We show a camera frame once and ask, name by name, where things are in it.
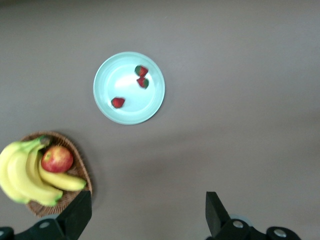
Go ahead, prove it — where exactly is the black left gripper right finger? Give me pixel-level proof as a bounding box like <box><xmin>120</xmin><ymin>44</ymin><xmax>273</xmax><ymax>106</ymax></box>
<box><xmin>205</xmin><ymin>191</ymin><xmax>301</xmax><ymax>240</ymax></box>

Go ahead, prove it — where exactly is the red apple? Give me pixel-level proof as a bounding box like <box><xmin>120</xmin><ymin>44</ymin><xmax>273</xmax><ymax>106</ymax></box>
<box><xmin>40</xmin><ymin>145</ymin><xmax>74</xmax><ymax>174</ymax></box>

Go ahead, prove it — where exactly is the yellow banana bunch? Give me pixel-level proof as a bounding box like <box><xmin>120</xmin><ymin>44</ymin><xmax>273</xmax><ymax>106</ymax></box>
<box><xmin>0</xmin><ymin>135</ymin><xmax>88</xmax><ymax>207</ymax></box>

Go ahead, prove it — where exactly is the brown wicker basket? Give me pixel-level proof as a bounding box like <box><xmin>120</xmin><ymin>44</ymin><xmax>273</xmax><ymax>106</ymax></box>
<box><xmin>19</xmin><ymin>131</ymin><xmax>93</xmax><ymax>218</ymax></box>

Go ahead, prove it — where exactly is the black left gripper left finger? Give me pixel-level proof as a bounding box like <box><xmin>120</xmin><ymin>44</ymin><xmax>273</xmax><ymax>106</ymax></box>
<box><xmin>0</xmin><ymin>190</ymin><xmax>92</xmax><ymax>240</ymax></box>

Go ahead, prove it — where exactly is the light green round plate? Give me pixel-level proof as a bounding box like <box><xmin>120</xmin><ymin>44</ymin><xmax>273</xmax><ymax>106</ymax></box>
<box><xmin>92</xmin><ymin>51</ymin><xmax>166</xmax><ymax>126</ymax></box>

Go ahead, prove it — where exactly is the red toy strawberry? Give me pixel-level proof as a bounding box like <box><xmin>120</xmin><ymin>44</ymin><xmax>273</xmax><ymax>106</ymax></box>
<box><xmin>111</xmin><ymin>97</ymin><xmax>126</xmax><ymax>109</ymax></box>
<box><xmin>136</xmin><ymin>76</ymin><xmax>150</xmax><ymax>89</ymax></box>
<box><xmin>134</xmin><ymin>64</ymin><xmax>149</xmax><ymax>78</ymax></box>

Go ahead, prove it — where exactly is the brown table cloth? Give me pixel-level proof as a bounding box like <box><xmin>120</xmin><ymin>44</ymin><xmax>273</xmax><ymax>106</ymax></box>
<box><xmin>0</xmin><ymin>0</ymin><xmax>320</xmax><ymax>240</ymax></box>

